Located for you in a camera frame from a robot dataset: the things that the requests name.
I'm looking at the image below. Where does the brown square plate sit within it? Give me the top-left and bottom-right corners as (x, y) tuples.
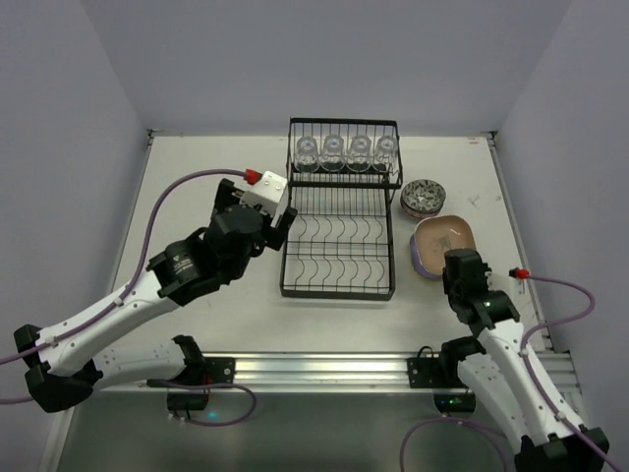
(412, 215), (477, 256)

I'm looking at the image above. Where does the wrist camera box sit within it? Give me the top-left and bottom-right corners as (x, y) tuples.
(240, 169), (288, 227)
(486, 271), (527, 301)

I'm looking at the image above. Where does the black wire dish rack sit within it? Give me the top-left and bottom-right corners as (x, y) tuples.
(280, 117), (403, 301)

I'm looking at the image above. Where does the aluminium mounting rail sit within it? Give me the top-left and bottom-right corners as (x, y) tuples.
(87, 351), (581, 394)

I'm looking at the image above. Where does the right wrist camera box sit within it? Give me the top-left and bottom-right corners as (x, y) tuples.
(486, 271), (527, 301)

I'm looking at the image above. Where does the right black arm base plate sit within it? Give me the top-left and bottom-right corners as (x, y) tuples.
(406, 345), (458, 389)

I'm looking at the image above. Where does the blue patterned bowl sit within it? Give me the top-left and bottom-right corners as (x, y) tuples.
(400, 202), (441, 221)

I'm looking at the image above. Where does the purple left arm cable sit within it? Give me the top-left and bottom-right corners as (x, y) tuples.
(0, 167), (261, 427)

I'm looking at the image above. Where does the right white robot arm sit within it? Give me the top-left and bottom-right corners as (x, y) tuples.
(439, 249), (609, 471)

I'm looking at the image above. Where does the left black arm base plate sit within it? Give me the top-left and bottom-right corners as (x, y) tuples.
(166, 336), (236, 389)

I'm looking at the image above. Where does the purple square plate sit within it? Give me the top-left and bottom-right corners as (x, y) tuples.
(409, 236), (444, 280)

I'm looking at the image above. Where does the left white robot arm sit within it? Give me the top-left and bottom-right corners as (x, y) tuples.
(14, 169), (297, 413)

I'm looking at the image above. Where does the black white leaf bowl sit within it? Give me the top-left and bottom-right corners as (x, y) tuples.
(400, 179), (446, 213)

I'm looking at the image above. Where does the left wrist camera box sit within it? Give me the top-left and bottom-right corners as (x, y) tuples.
(240, 169), (288, 227)

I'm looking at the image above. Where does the clear drinking glass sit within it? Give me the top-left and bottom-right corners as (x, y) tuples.
(294, 136), (319, 173)
(319, 135), (345, 172)
(372, 136), (398, 172)
(346, 135), (372, 173)

